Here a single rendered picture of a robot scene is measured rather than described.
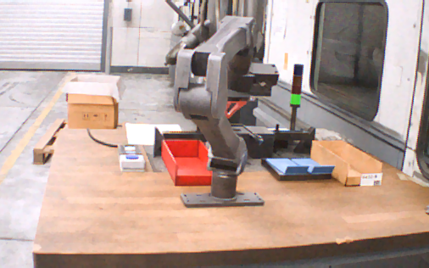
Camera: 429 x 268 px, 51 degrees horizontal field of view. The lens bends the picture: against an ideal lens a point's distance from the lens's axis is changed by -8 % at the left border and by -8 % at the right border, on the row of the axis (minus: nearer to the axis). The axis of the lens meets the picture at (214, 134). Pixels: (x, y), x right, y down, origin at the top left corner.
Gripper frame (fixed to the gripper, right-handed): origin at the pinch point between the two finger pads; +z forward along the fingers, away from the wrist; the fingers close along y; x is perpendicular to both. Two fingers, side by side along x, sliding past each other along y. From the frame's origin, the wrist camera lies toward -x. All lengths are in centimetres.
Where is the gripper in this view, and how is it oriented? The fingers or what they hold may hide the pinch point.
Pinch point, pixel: (225, 110)
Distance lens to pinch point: 128.6
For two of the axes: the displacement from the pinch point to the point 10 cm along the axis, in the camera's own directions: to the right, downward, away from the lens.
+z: -1.8, 7.2, 6.7
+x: -9.6, 0.0, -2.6
